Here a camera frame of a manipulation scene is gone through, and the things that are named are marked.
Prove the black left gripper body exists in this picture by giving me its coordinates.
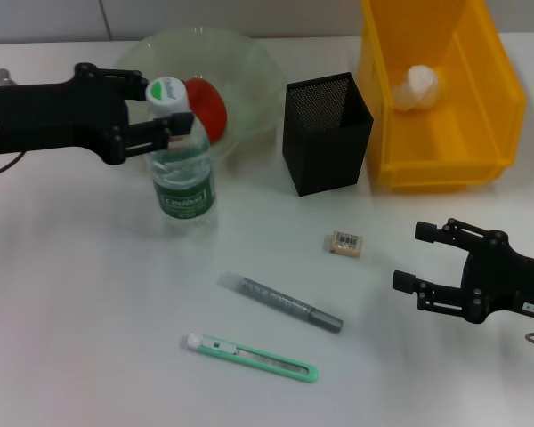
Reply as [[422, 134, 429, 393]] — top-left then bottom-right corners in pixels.
[[0, 62, 133, 166]]

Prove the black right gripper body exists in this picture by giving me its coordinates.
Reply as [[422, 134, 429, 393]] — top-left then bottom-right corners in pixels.
[[460, 229, 534, 325]]

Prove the orange toy fruit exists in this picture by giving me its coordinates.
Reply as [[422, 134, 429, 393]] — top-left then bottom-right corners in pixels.
[[184, 77, 228, 144]]

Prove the clear green-label water bottle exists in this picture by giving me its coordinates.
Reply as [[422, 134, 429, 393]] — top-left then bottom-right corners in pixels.
[[144, 76, 218, 229]]

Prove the white paper ball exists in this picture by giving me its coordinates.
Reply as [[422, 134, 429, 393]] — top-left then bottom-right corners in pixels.
[[391, 65, 444, 112]]

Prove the beige eraser with barcode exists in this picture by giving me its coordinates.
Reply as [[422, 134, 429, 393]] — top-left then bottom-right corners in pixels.
[[328, 230, 365, 258]]

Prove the green glass fruit plate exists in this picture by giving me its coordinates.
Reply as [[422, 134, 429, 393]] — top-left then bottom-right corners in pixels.
[[115, 26, 286, 164]]

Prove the black mesh pen holder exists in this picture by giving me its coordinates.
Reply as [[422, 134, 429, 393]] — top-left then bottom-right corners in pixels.
[[282, 71, 375, 197]]

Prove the grey marker pen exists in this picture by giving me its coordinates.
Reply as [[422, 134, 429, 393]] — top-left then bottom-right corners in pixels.
[[216, 270, 344, 334]]

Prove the green utility knife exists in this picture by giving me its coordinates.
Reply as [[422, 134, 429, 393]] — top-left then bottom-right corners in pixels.
[[181, 334, 320, 384]]

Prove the yellow plastic bin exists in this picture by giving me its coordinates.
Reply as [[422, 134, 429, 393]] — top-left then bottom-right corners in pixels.
[[358, 0, 529, 193]]

